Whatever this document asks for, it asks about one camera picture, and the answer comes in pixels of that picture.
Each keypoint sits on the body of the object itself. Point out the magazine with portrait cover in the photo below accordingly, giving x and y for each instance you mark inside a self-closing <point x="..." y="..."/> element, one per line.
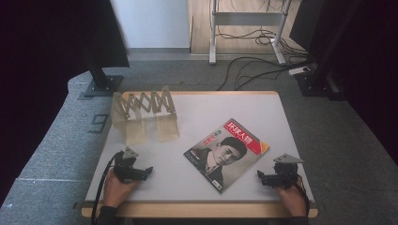
<point x="226" y="155"/>

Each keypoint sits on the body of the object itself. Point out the person's left hand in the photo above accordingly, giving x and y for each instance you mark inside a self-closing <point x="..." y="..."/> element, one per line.
<point x="117" y="190"/>

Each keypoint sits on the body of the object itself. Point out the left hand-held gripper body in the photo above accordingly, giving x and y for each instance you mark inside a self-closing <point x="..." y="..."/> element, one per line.
<point x="125" y="167"/>

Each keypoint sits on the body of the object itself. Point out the wooden expandable book rack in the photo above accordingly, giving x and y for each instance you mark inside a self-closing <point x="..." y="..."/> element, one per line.
<point x="147" y="108"/>

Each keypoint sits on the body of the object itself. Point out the black curtain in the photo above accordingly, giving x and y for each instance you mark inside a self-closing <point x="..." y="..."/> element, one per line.
<point x="369" y="62"/>
<point x="47" y="62"/>

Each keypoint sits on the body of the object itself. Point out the white power strip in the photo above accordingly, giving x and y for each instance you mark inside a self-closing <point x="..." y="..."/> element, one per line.
<point x="299" y="70"/>

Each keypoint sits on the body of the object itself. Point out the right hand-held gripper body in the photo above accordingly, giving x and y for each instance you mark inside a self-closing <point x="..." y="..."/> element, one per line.
<point x="285" y="173"/>

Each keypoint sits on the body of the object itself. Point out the person's right hand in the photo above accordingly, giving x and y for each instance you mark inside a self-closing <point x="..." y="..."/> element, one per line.
<point x="292" y="200"/>

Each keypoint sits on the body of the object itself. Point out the black metal stand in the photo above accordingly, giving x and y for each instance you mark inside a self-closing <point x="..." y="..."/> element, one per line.
<point x="104" y="85"/>
<point x="313" y="85"/>

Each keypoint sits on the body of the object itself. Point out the white metal desk frame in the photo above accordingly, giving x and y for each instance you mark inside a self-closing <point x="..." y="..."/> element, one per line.
<point x="247" y="18"/>

